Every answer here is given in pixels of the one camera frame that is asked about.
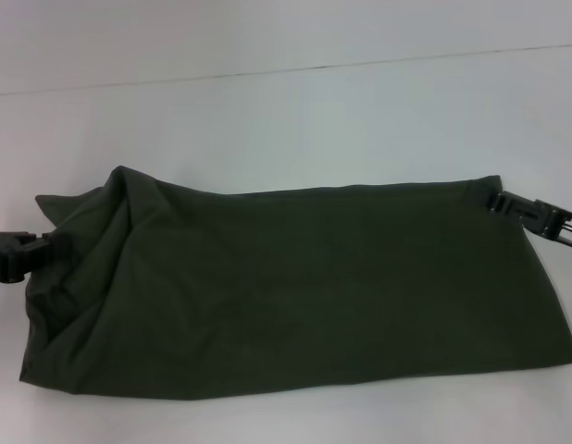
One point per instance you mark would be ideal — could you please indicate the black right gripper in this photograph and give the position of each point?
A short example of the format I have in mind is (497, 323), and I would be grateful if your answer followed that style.
(563, 229)

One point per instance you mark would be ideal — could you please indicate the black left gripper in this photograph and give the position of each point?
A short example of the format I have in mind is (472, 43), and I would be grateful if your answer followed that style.
(6, 261)

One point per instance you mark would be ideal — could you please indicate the dark green printed T-shirt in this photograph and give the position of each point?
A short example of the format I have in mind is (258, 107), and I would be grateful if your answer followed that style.
(290, 287)

